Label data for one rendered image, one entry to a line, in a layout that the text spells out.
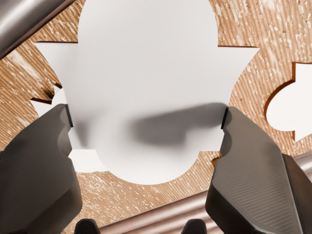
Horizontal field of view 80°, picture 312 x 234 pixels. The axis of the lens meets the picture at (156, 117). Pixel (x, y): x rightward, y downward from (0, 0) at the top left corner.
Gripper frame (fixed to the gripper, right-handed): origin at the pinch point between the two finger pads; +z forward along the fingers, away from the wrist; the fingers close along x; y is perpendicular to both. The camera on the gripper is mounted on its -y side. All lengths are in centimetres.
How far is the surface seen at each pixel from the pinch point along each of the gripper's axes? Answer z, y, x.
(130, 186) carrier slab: 11.4, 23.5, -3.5
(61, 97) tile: 8.9, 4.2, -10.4
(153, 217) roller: 13.2, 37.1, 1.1
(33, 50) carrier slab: 11.4, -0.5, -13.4
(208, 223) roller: 13.4, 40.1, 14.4
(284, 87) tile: 10.5, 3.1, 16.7
